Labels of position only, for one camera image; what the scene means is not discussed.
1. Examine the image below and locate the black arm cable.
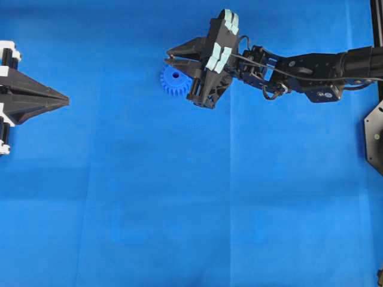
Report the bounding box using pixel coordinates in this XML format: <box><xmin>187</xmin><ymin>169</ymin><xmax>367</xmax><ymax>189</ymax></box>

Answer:
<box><xmin>230</xmin><ymin>35</ymin><xmax>373</xmax><ymax>101</ymax></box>

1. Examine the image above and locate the blue table cloth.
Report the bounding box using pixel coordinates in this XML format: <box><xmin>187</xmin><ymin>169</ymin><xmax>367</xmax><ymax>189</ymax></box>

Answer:
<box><xmin>1</xmin><ymin>1</ymin><xmax>382</xmax><ymax>286</ymax></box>

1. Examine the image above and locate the small blue plastic gear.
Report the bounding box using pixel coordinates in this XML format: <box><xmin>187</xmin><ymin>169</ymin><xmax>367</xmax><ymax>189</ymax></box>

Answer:
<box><xmin>160</xmin><ymin>65</ymin><xmax>192</xmax><ymax>96</ymax></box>

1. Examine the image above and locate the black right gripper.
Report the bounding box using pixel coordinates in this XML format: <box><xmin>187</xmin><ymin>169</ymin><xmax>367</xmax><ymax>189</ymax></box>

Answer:
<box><xmin>164</xmin><ymin>9</ymin><xmax>239</xmax><ymax>109</ymax></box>

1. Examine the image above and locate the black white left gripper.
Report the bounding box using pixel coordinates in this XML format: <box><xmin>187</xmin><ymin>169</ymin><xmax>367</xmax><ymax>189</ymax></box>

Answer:
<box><xmin>0</xmin><ymin>40</ymin><xmax>71</xmax><ymax>157</ymax></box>

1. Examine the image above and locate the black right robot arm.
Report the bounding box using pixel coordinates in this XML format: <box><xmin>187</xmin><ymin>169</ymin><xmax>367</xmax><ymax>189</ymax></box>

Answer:
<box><xmin>165</xmin><ymin>9</ymin><xmax>382</xmax><ymax>109</ymax></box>

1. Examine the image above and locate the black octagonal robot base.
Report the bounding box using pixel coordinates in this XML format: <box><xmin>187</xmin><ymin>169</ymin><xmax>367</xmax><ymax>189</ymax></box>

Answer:
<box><xmin>364</xmin><ymin>102</ymin><xmax>383</xmax><ymax>175</ymax></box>

